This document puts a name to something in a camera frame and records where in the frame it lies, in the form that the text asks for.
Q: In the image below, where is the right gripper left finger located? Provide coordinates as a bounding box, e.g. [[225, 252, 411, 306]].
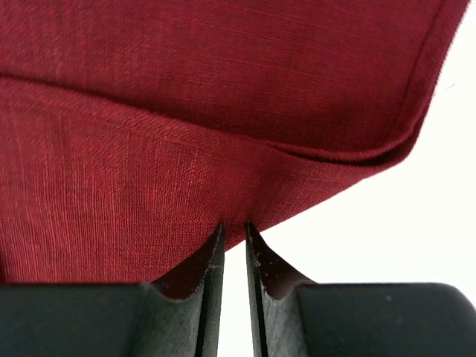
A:
[[1, 225, 225, 356]]

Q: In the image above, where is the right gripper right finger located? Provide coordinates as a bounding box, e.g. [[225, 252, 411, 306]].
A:
[[245, 223, 475, 357]]

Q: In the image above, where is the dark red cloth napkin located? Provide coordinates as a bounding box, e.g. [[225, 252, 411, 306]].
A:
[[1, 1, 468, 283]]

